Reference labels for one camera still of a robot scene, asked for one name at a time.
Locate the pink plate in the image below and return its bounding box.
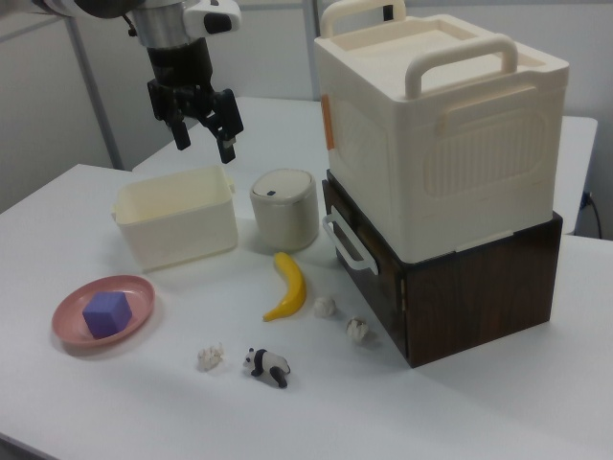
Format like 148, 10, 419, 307
51, 274, 157, 348

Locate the cream plastic bin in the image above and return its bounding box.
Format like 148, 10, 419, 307
111, 165, 239, 274

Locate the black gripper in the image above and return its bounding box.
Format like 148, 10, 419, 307
146, 37, 245, 165

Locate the panda toy figure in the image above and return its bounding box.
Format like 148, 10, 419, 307
241, 347, 291, 389

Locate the yellow toy banana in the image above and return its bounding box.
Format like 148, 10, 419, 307
261, 251, 307, 323

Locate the wooden drawer with white handle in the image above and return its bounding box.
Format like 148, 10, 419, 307
320, 168, 409, 369

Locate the purple cube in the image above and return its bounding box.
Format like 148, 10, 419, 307
81, 290, 133, 340

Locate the black wall cable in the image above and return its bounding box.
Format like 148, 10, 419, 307
581, 191, 602, 239

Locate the dark wooden drawer cabinet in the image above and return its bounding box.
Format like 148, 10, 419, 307
400, 210, 564, 369

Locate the cream storage box with handles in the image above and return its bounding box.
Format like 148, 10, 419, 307
313, 0, 571, 263

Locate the small cream lidded trash can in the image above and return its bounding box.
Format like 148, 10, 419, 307
249, 167, 320, 254

